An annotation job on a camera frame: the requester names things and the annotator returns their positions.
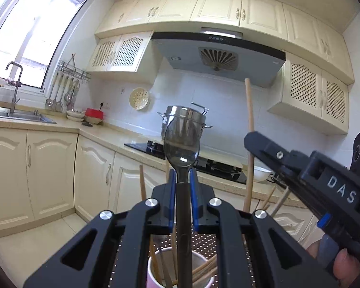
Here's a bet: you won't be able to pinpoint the hanging metal serving spoon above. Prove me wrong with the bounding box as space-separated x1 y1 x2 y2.
66 81 78 111

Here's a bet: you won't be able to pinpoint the long wooden chopstick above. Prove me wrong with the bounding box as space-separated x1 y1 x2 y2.
243 78 256 213

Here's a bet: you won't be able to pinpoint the cream upper wall cabinets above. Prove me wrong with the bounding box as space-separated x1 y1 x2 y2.
94 0 356 86

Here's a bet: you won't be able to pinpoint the beige kitchen countertop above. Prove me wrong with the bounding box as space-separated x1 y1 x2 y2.
0 115 300 204

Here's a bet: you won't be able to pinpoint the kitchen window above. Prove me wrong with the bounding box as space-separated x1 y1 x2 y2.
0 0 96 89

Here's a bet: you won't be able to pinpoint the cream lattice door cabinet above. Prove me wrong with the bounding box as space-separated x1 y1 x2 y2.
86 30 159 84
267 51 350 135

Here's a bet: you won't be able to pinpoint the cream perforated steamer plate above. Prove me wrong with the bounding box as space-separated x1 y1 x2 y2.
129 87 150 110

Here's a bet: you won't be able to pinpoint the pink cup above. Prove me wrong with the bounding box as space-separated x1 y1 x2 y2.
146 247 217 288

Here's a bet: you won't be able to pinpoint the black gas hob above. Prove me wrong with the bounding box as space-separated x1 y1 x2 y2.
124 139 248 184

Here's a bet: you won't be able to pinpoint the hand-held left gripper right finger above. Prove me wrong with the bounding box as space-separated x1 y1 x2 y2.
190 169 338 288

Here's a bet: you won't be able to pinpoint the hanging metal spatula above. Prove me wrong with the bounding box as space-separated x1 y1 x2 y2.
54 75 64 112

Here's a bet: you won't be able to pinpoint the set of wooden chopsticks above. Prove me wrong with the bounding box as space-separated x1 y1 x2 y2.
139 165 290 288

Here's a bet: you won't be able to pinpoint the stack of white bowls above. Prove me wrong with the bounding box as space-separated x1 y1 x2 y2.
66 109 85 122

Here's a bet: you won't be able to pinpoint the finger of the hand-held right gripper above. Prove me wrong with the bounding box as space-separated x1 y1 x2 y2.
244 131 302 183

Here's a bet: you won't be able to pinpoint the stainless steel sink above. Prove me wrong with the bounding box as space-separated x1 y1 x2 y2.
0 105 57 125

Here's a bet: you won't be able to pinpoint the grey range hood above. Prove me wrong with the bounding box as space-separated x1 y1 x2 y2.
150 27 286 89

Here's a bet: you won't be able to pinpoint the red container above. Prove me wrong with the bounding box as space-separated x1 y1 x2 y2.
84 107 105 120

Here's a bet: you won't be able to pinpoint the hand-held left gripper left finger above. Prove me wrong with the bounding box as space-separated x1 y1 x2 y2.
24 169 176 288

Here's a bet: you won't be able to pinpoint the metal wall utensil rack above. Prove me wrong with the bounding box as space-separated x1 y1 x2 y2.
58 53 92 82

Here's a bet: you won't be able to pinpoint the stainless steel steamer pot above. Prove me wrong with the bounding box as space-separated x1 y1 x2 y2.
157 102 213 144

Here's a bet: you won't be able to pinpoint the hanging metal skimmer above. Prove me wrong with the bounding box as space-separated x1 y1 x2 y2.
64 78 74 102

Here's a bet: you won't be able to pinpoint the person's right hand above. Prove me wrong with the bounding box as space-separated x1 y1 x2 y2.
307 241 360 282

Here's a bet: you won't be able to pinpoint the hanging metal ladle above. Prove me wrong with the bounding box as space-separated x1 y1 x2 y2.
45 73 56 108

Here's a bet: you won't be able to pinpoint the grey sink faucet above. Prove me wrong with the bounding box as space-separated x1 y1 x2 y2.
5 61 24 114

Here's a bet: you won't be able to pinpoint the cream base cabinets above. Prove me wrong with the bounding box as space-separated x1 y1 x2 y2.
0 124 318 246

